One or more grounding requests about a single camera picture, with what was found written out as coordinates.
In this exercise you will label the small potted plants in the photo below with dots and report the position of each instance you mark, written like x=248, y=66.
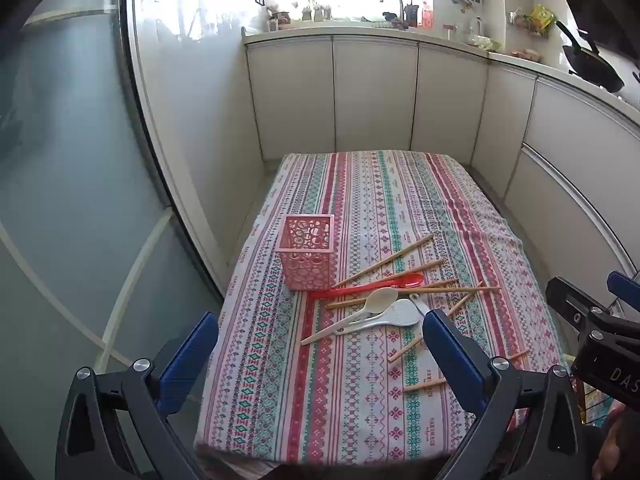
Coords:
x=300, y=12

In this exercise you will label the small white spoon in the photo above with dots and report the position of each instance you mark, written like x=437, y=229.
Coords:
x=419, y=304

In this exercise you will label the curved metal faucet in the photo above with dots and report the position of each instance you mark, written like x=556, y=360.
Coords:
x=402, y=10

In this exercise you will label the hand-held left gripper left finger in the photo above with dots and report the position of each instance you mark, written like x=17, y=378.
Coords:
x=187, y=365

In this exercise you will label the person's right hand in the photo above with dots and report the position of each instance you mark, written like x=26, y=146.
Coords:
x=612, y=455

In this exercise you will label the yellow snack bag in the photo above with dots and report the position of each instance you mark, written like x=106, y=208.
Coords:
x=542, y=16

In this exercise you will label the red dish soap bottle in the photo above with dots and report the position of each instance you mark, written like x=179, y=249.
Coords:
x=426, y=17

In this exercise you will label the beige plastic spoon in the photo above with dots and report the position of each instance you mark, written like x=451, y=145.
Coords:
x=382, y=300

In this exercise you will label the frosted glass sliding door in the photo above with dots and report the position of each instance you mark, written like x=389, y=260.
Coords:
x=75, y=160

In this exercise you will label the clear glass jug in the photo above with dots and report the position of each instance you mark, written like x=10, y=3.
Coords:
x=476, y=30

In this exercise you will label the group of wooden chopsticks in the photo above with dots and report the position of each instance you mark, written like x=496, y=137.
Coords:
x=406, y=350

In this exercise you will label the pink perforated utensil holder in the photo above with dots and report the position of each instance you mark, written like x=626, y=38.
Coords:
x=305, y=265

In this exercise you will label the white rice paddle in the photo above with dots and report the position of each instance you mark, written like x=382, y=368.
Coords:
x=400, y=313

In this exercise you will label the black wok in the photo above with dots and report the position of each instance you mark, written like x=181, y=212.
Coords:
x=595, y=67

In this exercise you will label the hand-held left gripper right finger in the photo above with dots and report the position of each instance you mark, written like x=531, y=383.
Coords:
x=452, y=360

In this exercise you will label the striped patterned tablecloth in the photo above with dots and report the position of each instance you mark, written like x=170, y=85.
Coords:
x=300, y=410

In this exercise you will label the white base cabinets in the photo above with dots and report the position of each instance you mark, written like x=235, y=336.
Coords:
x=375, y=95

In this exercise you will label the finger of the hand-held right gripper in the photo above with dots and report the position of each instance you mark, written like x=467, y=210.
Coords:
x=575, y=305
x=625, y=292

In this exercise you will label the red plastic spoon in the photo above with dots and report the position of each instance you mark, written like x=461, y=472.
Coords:
x=360, y=288

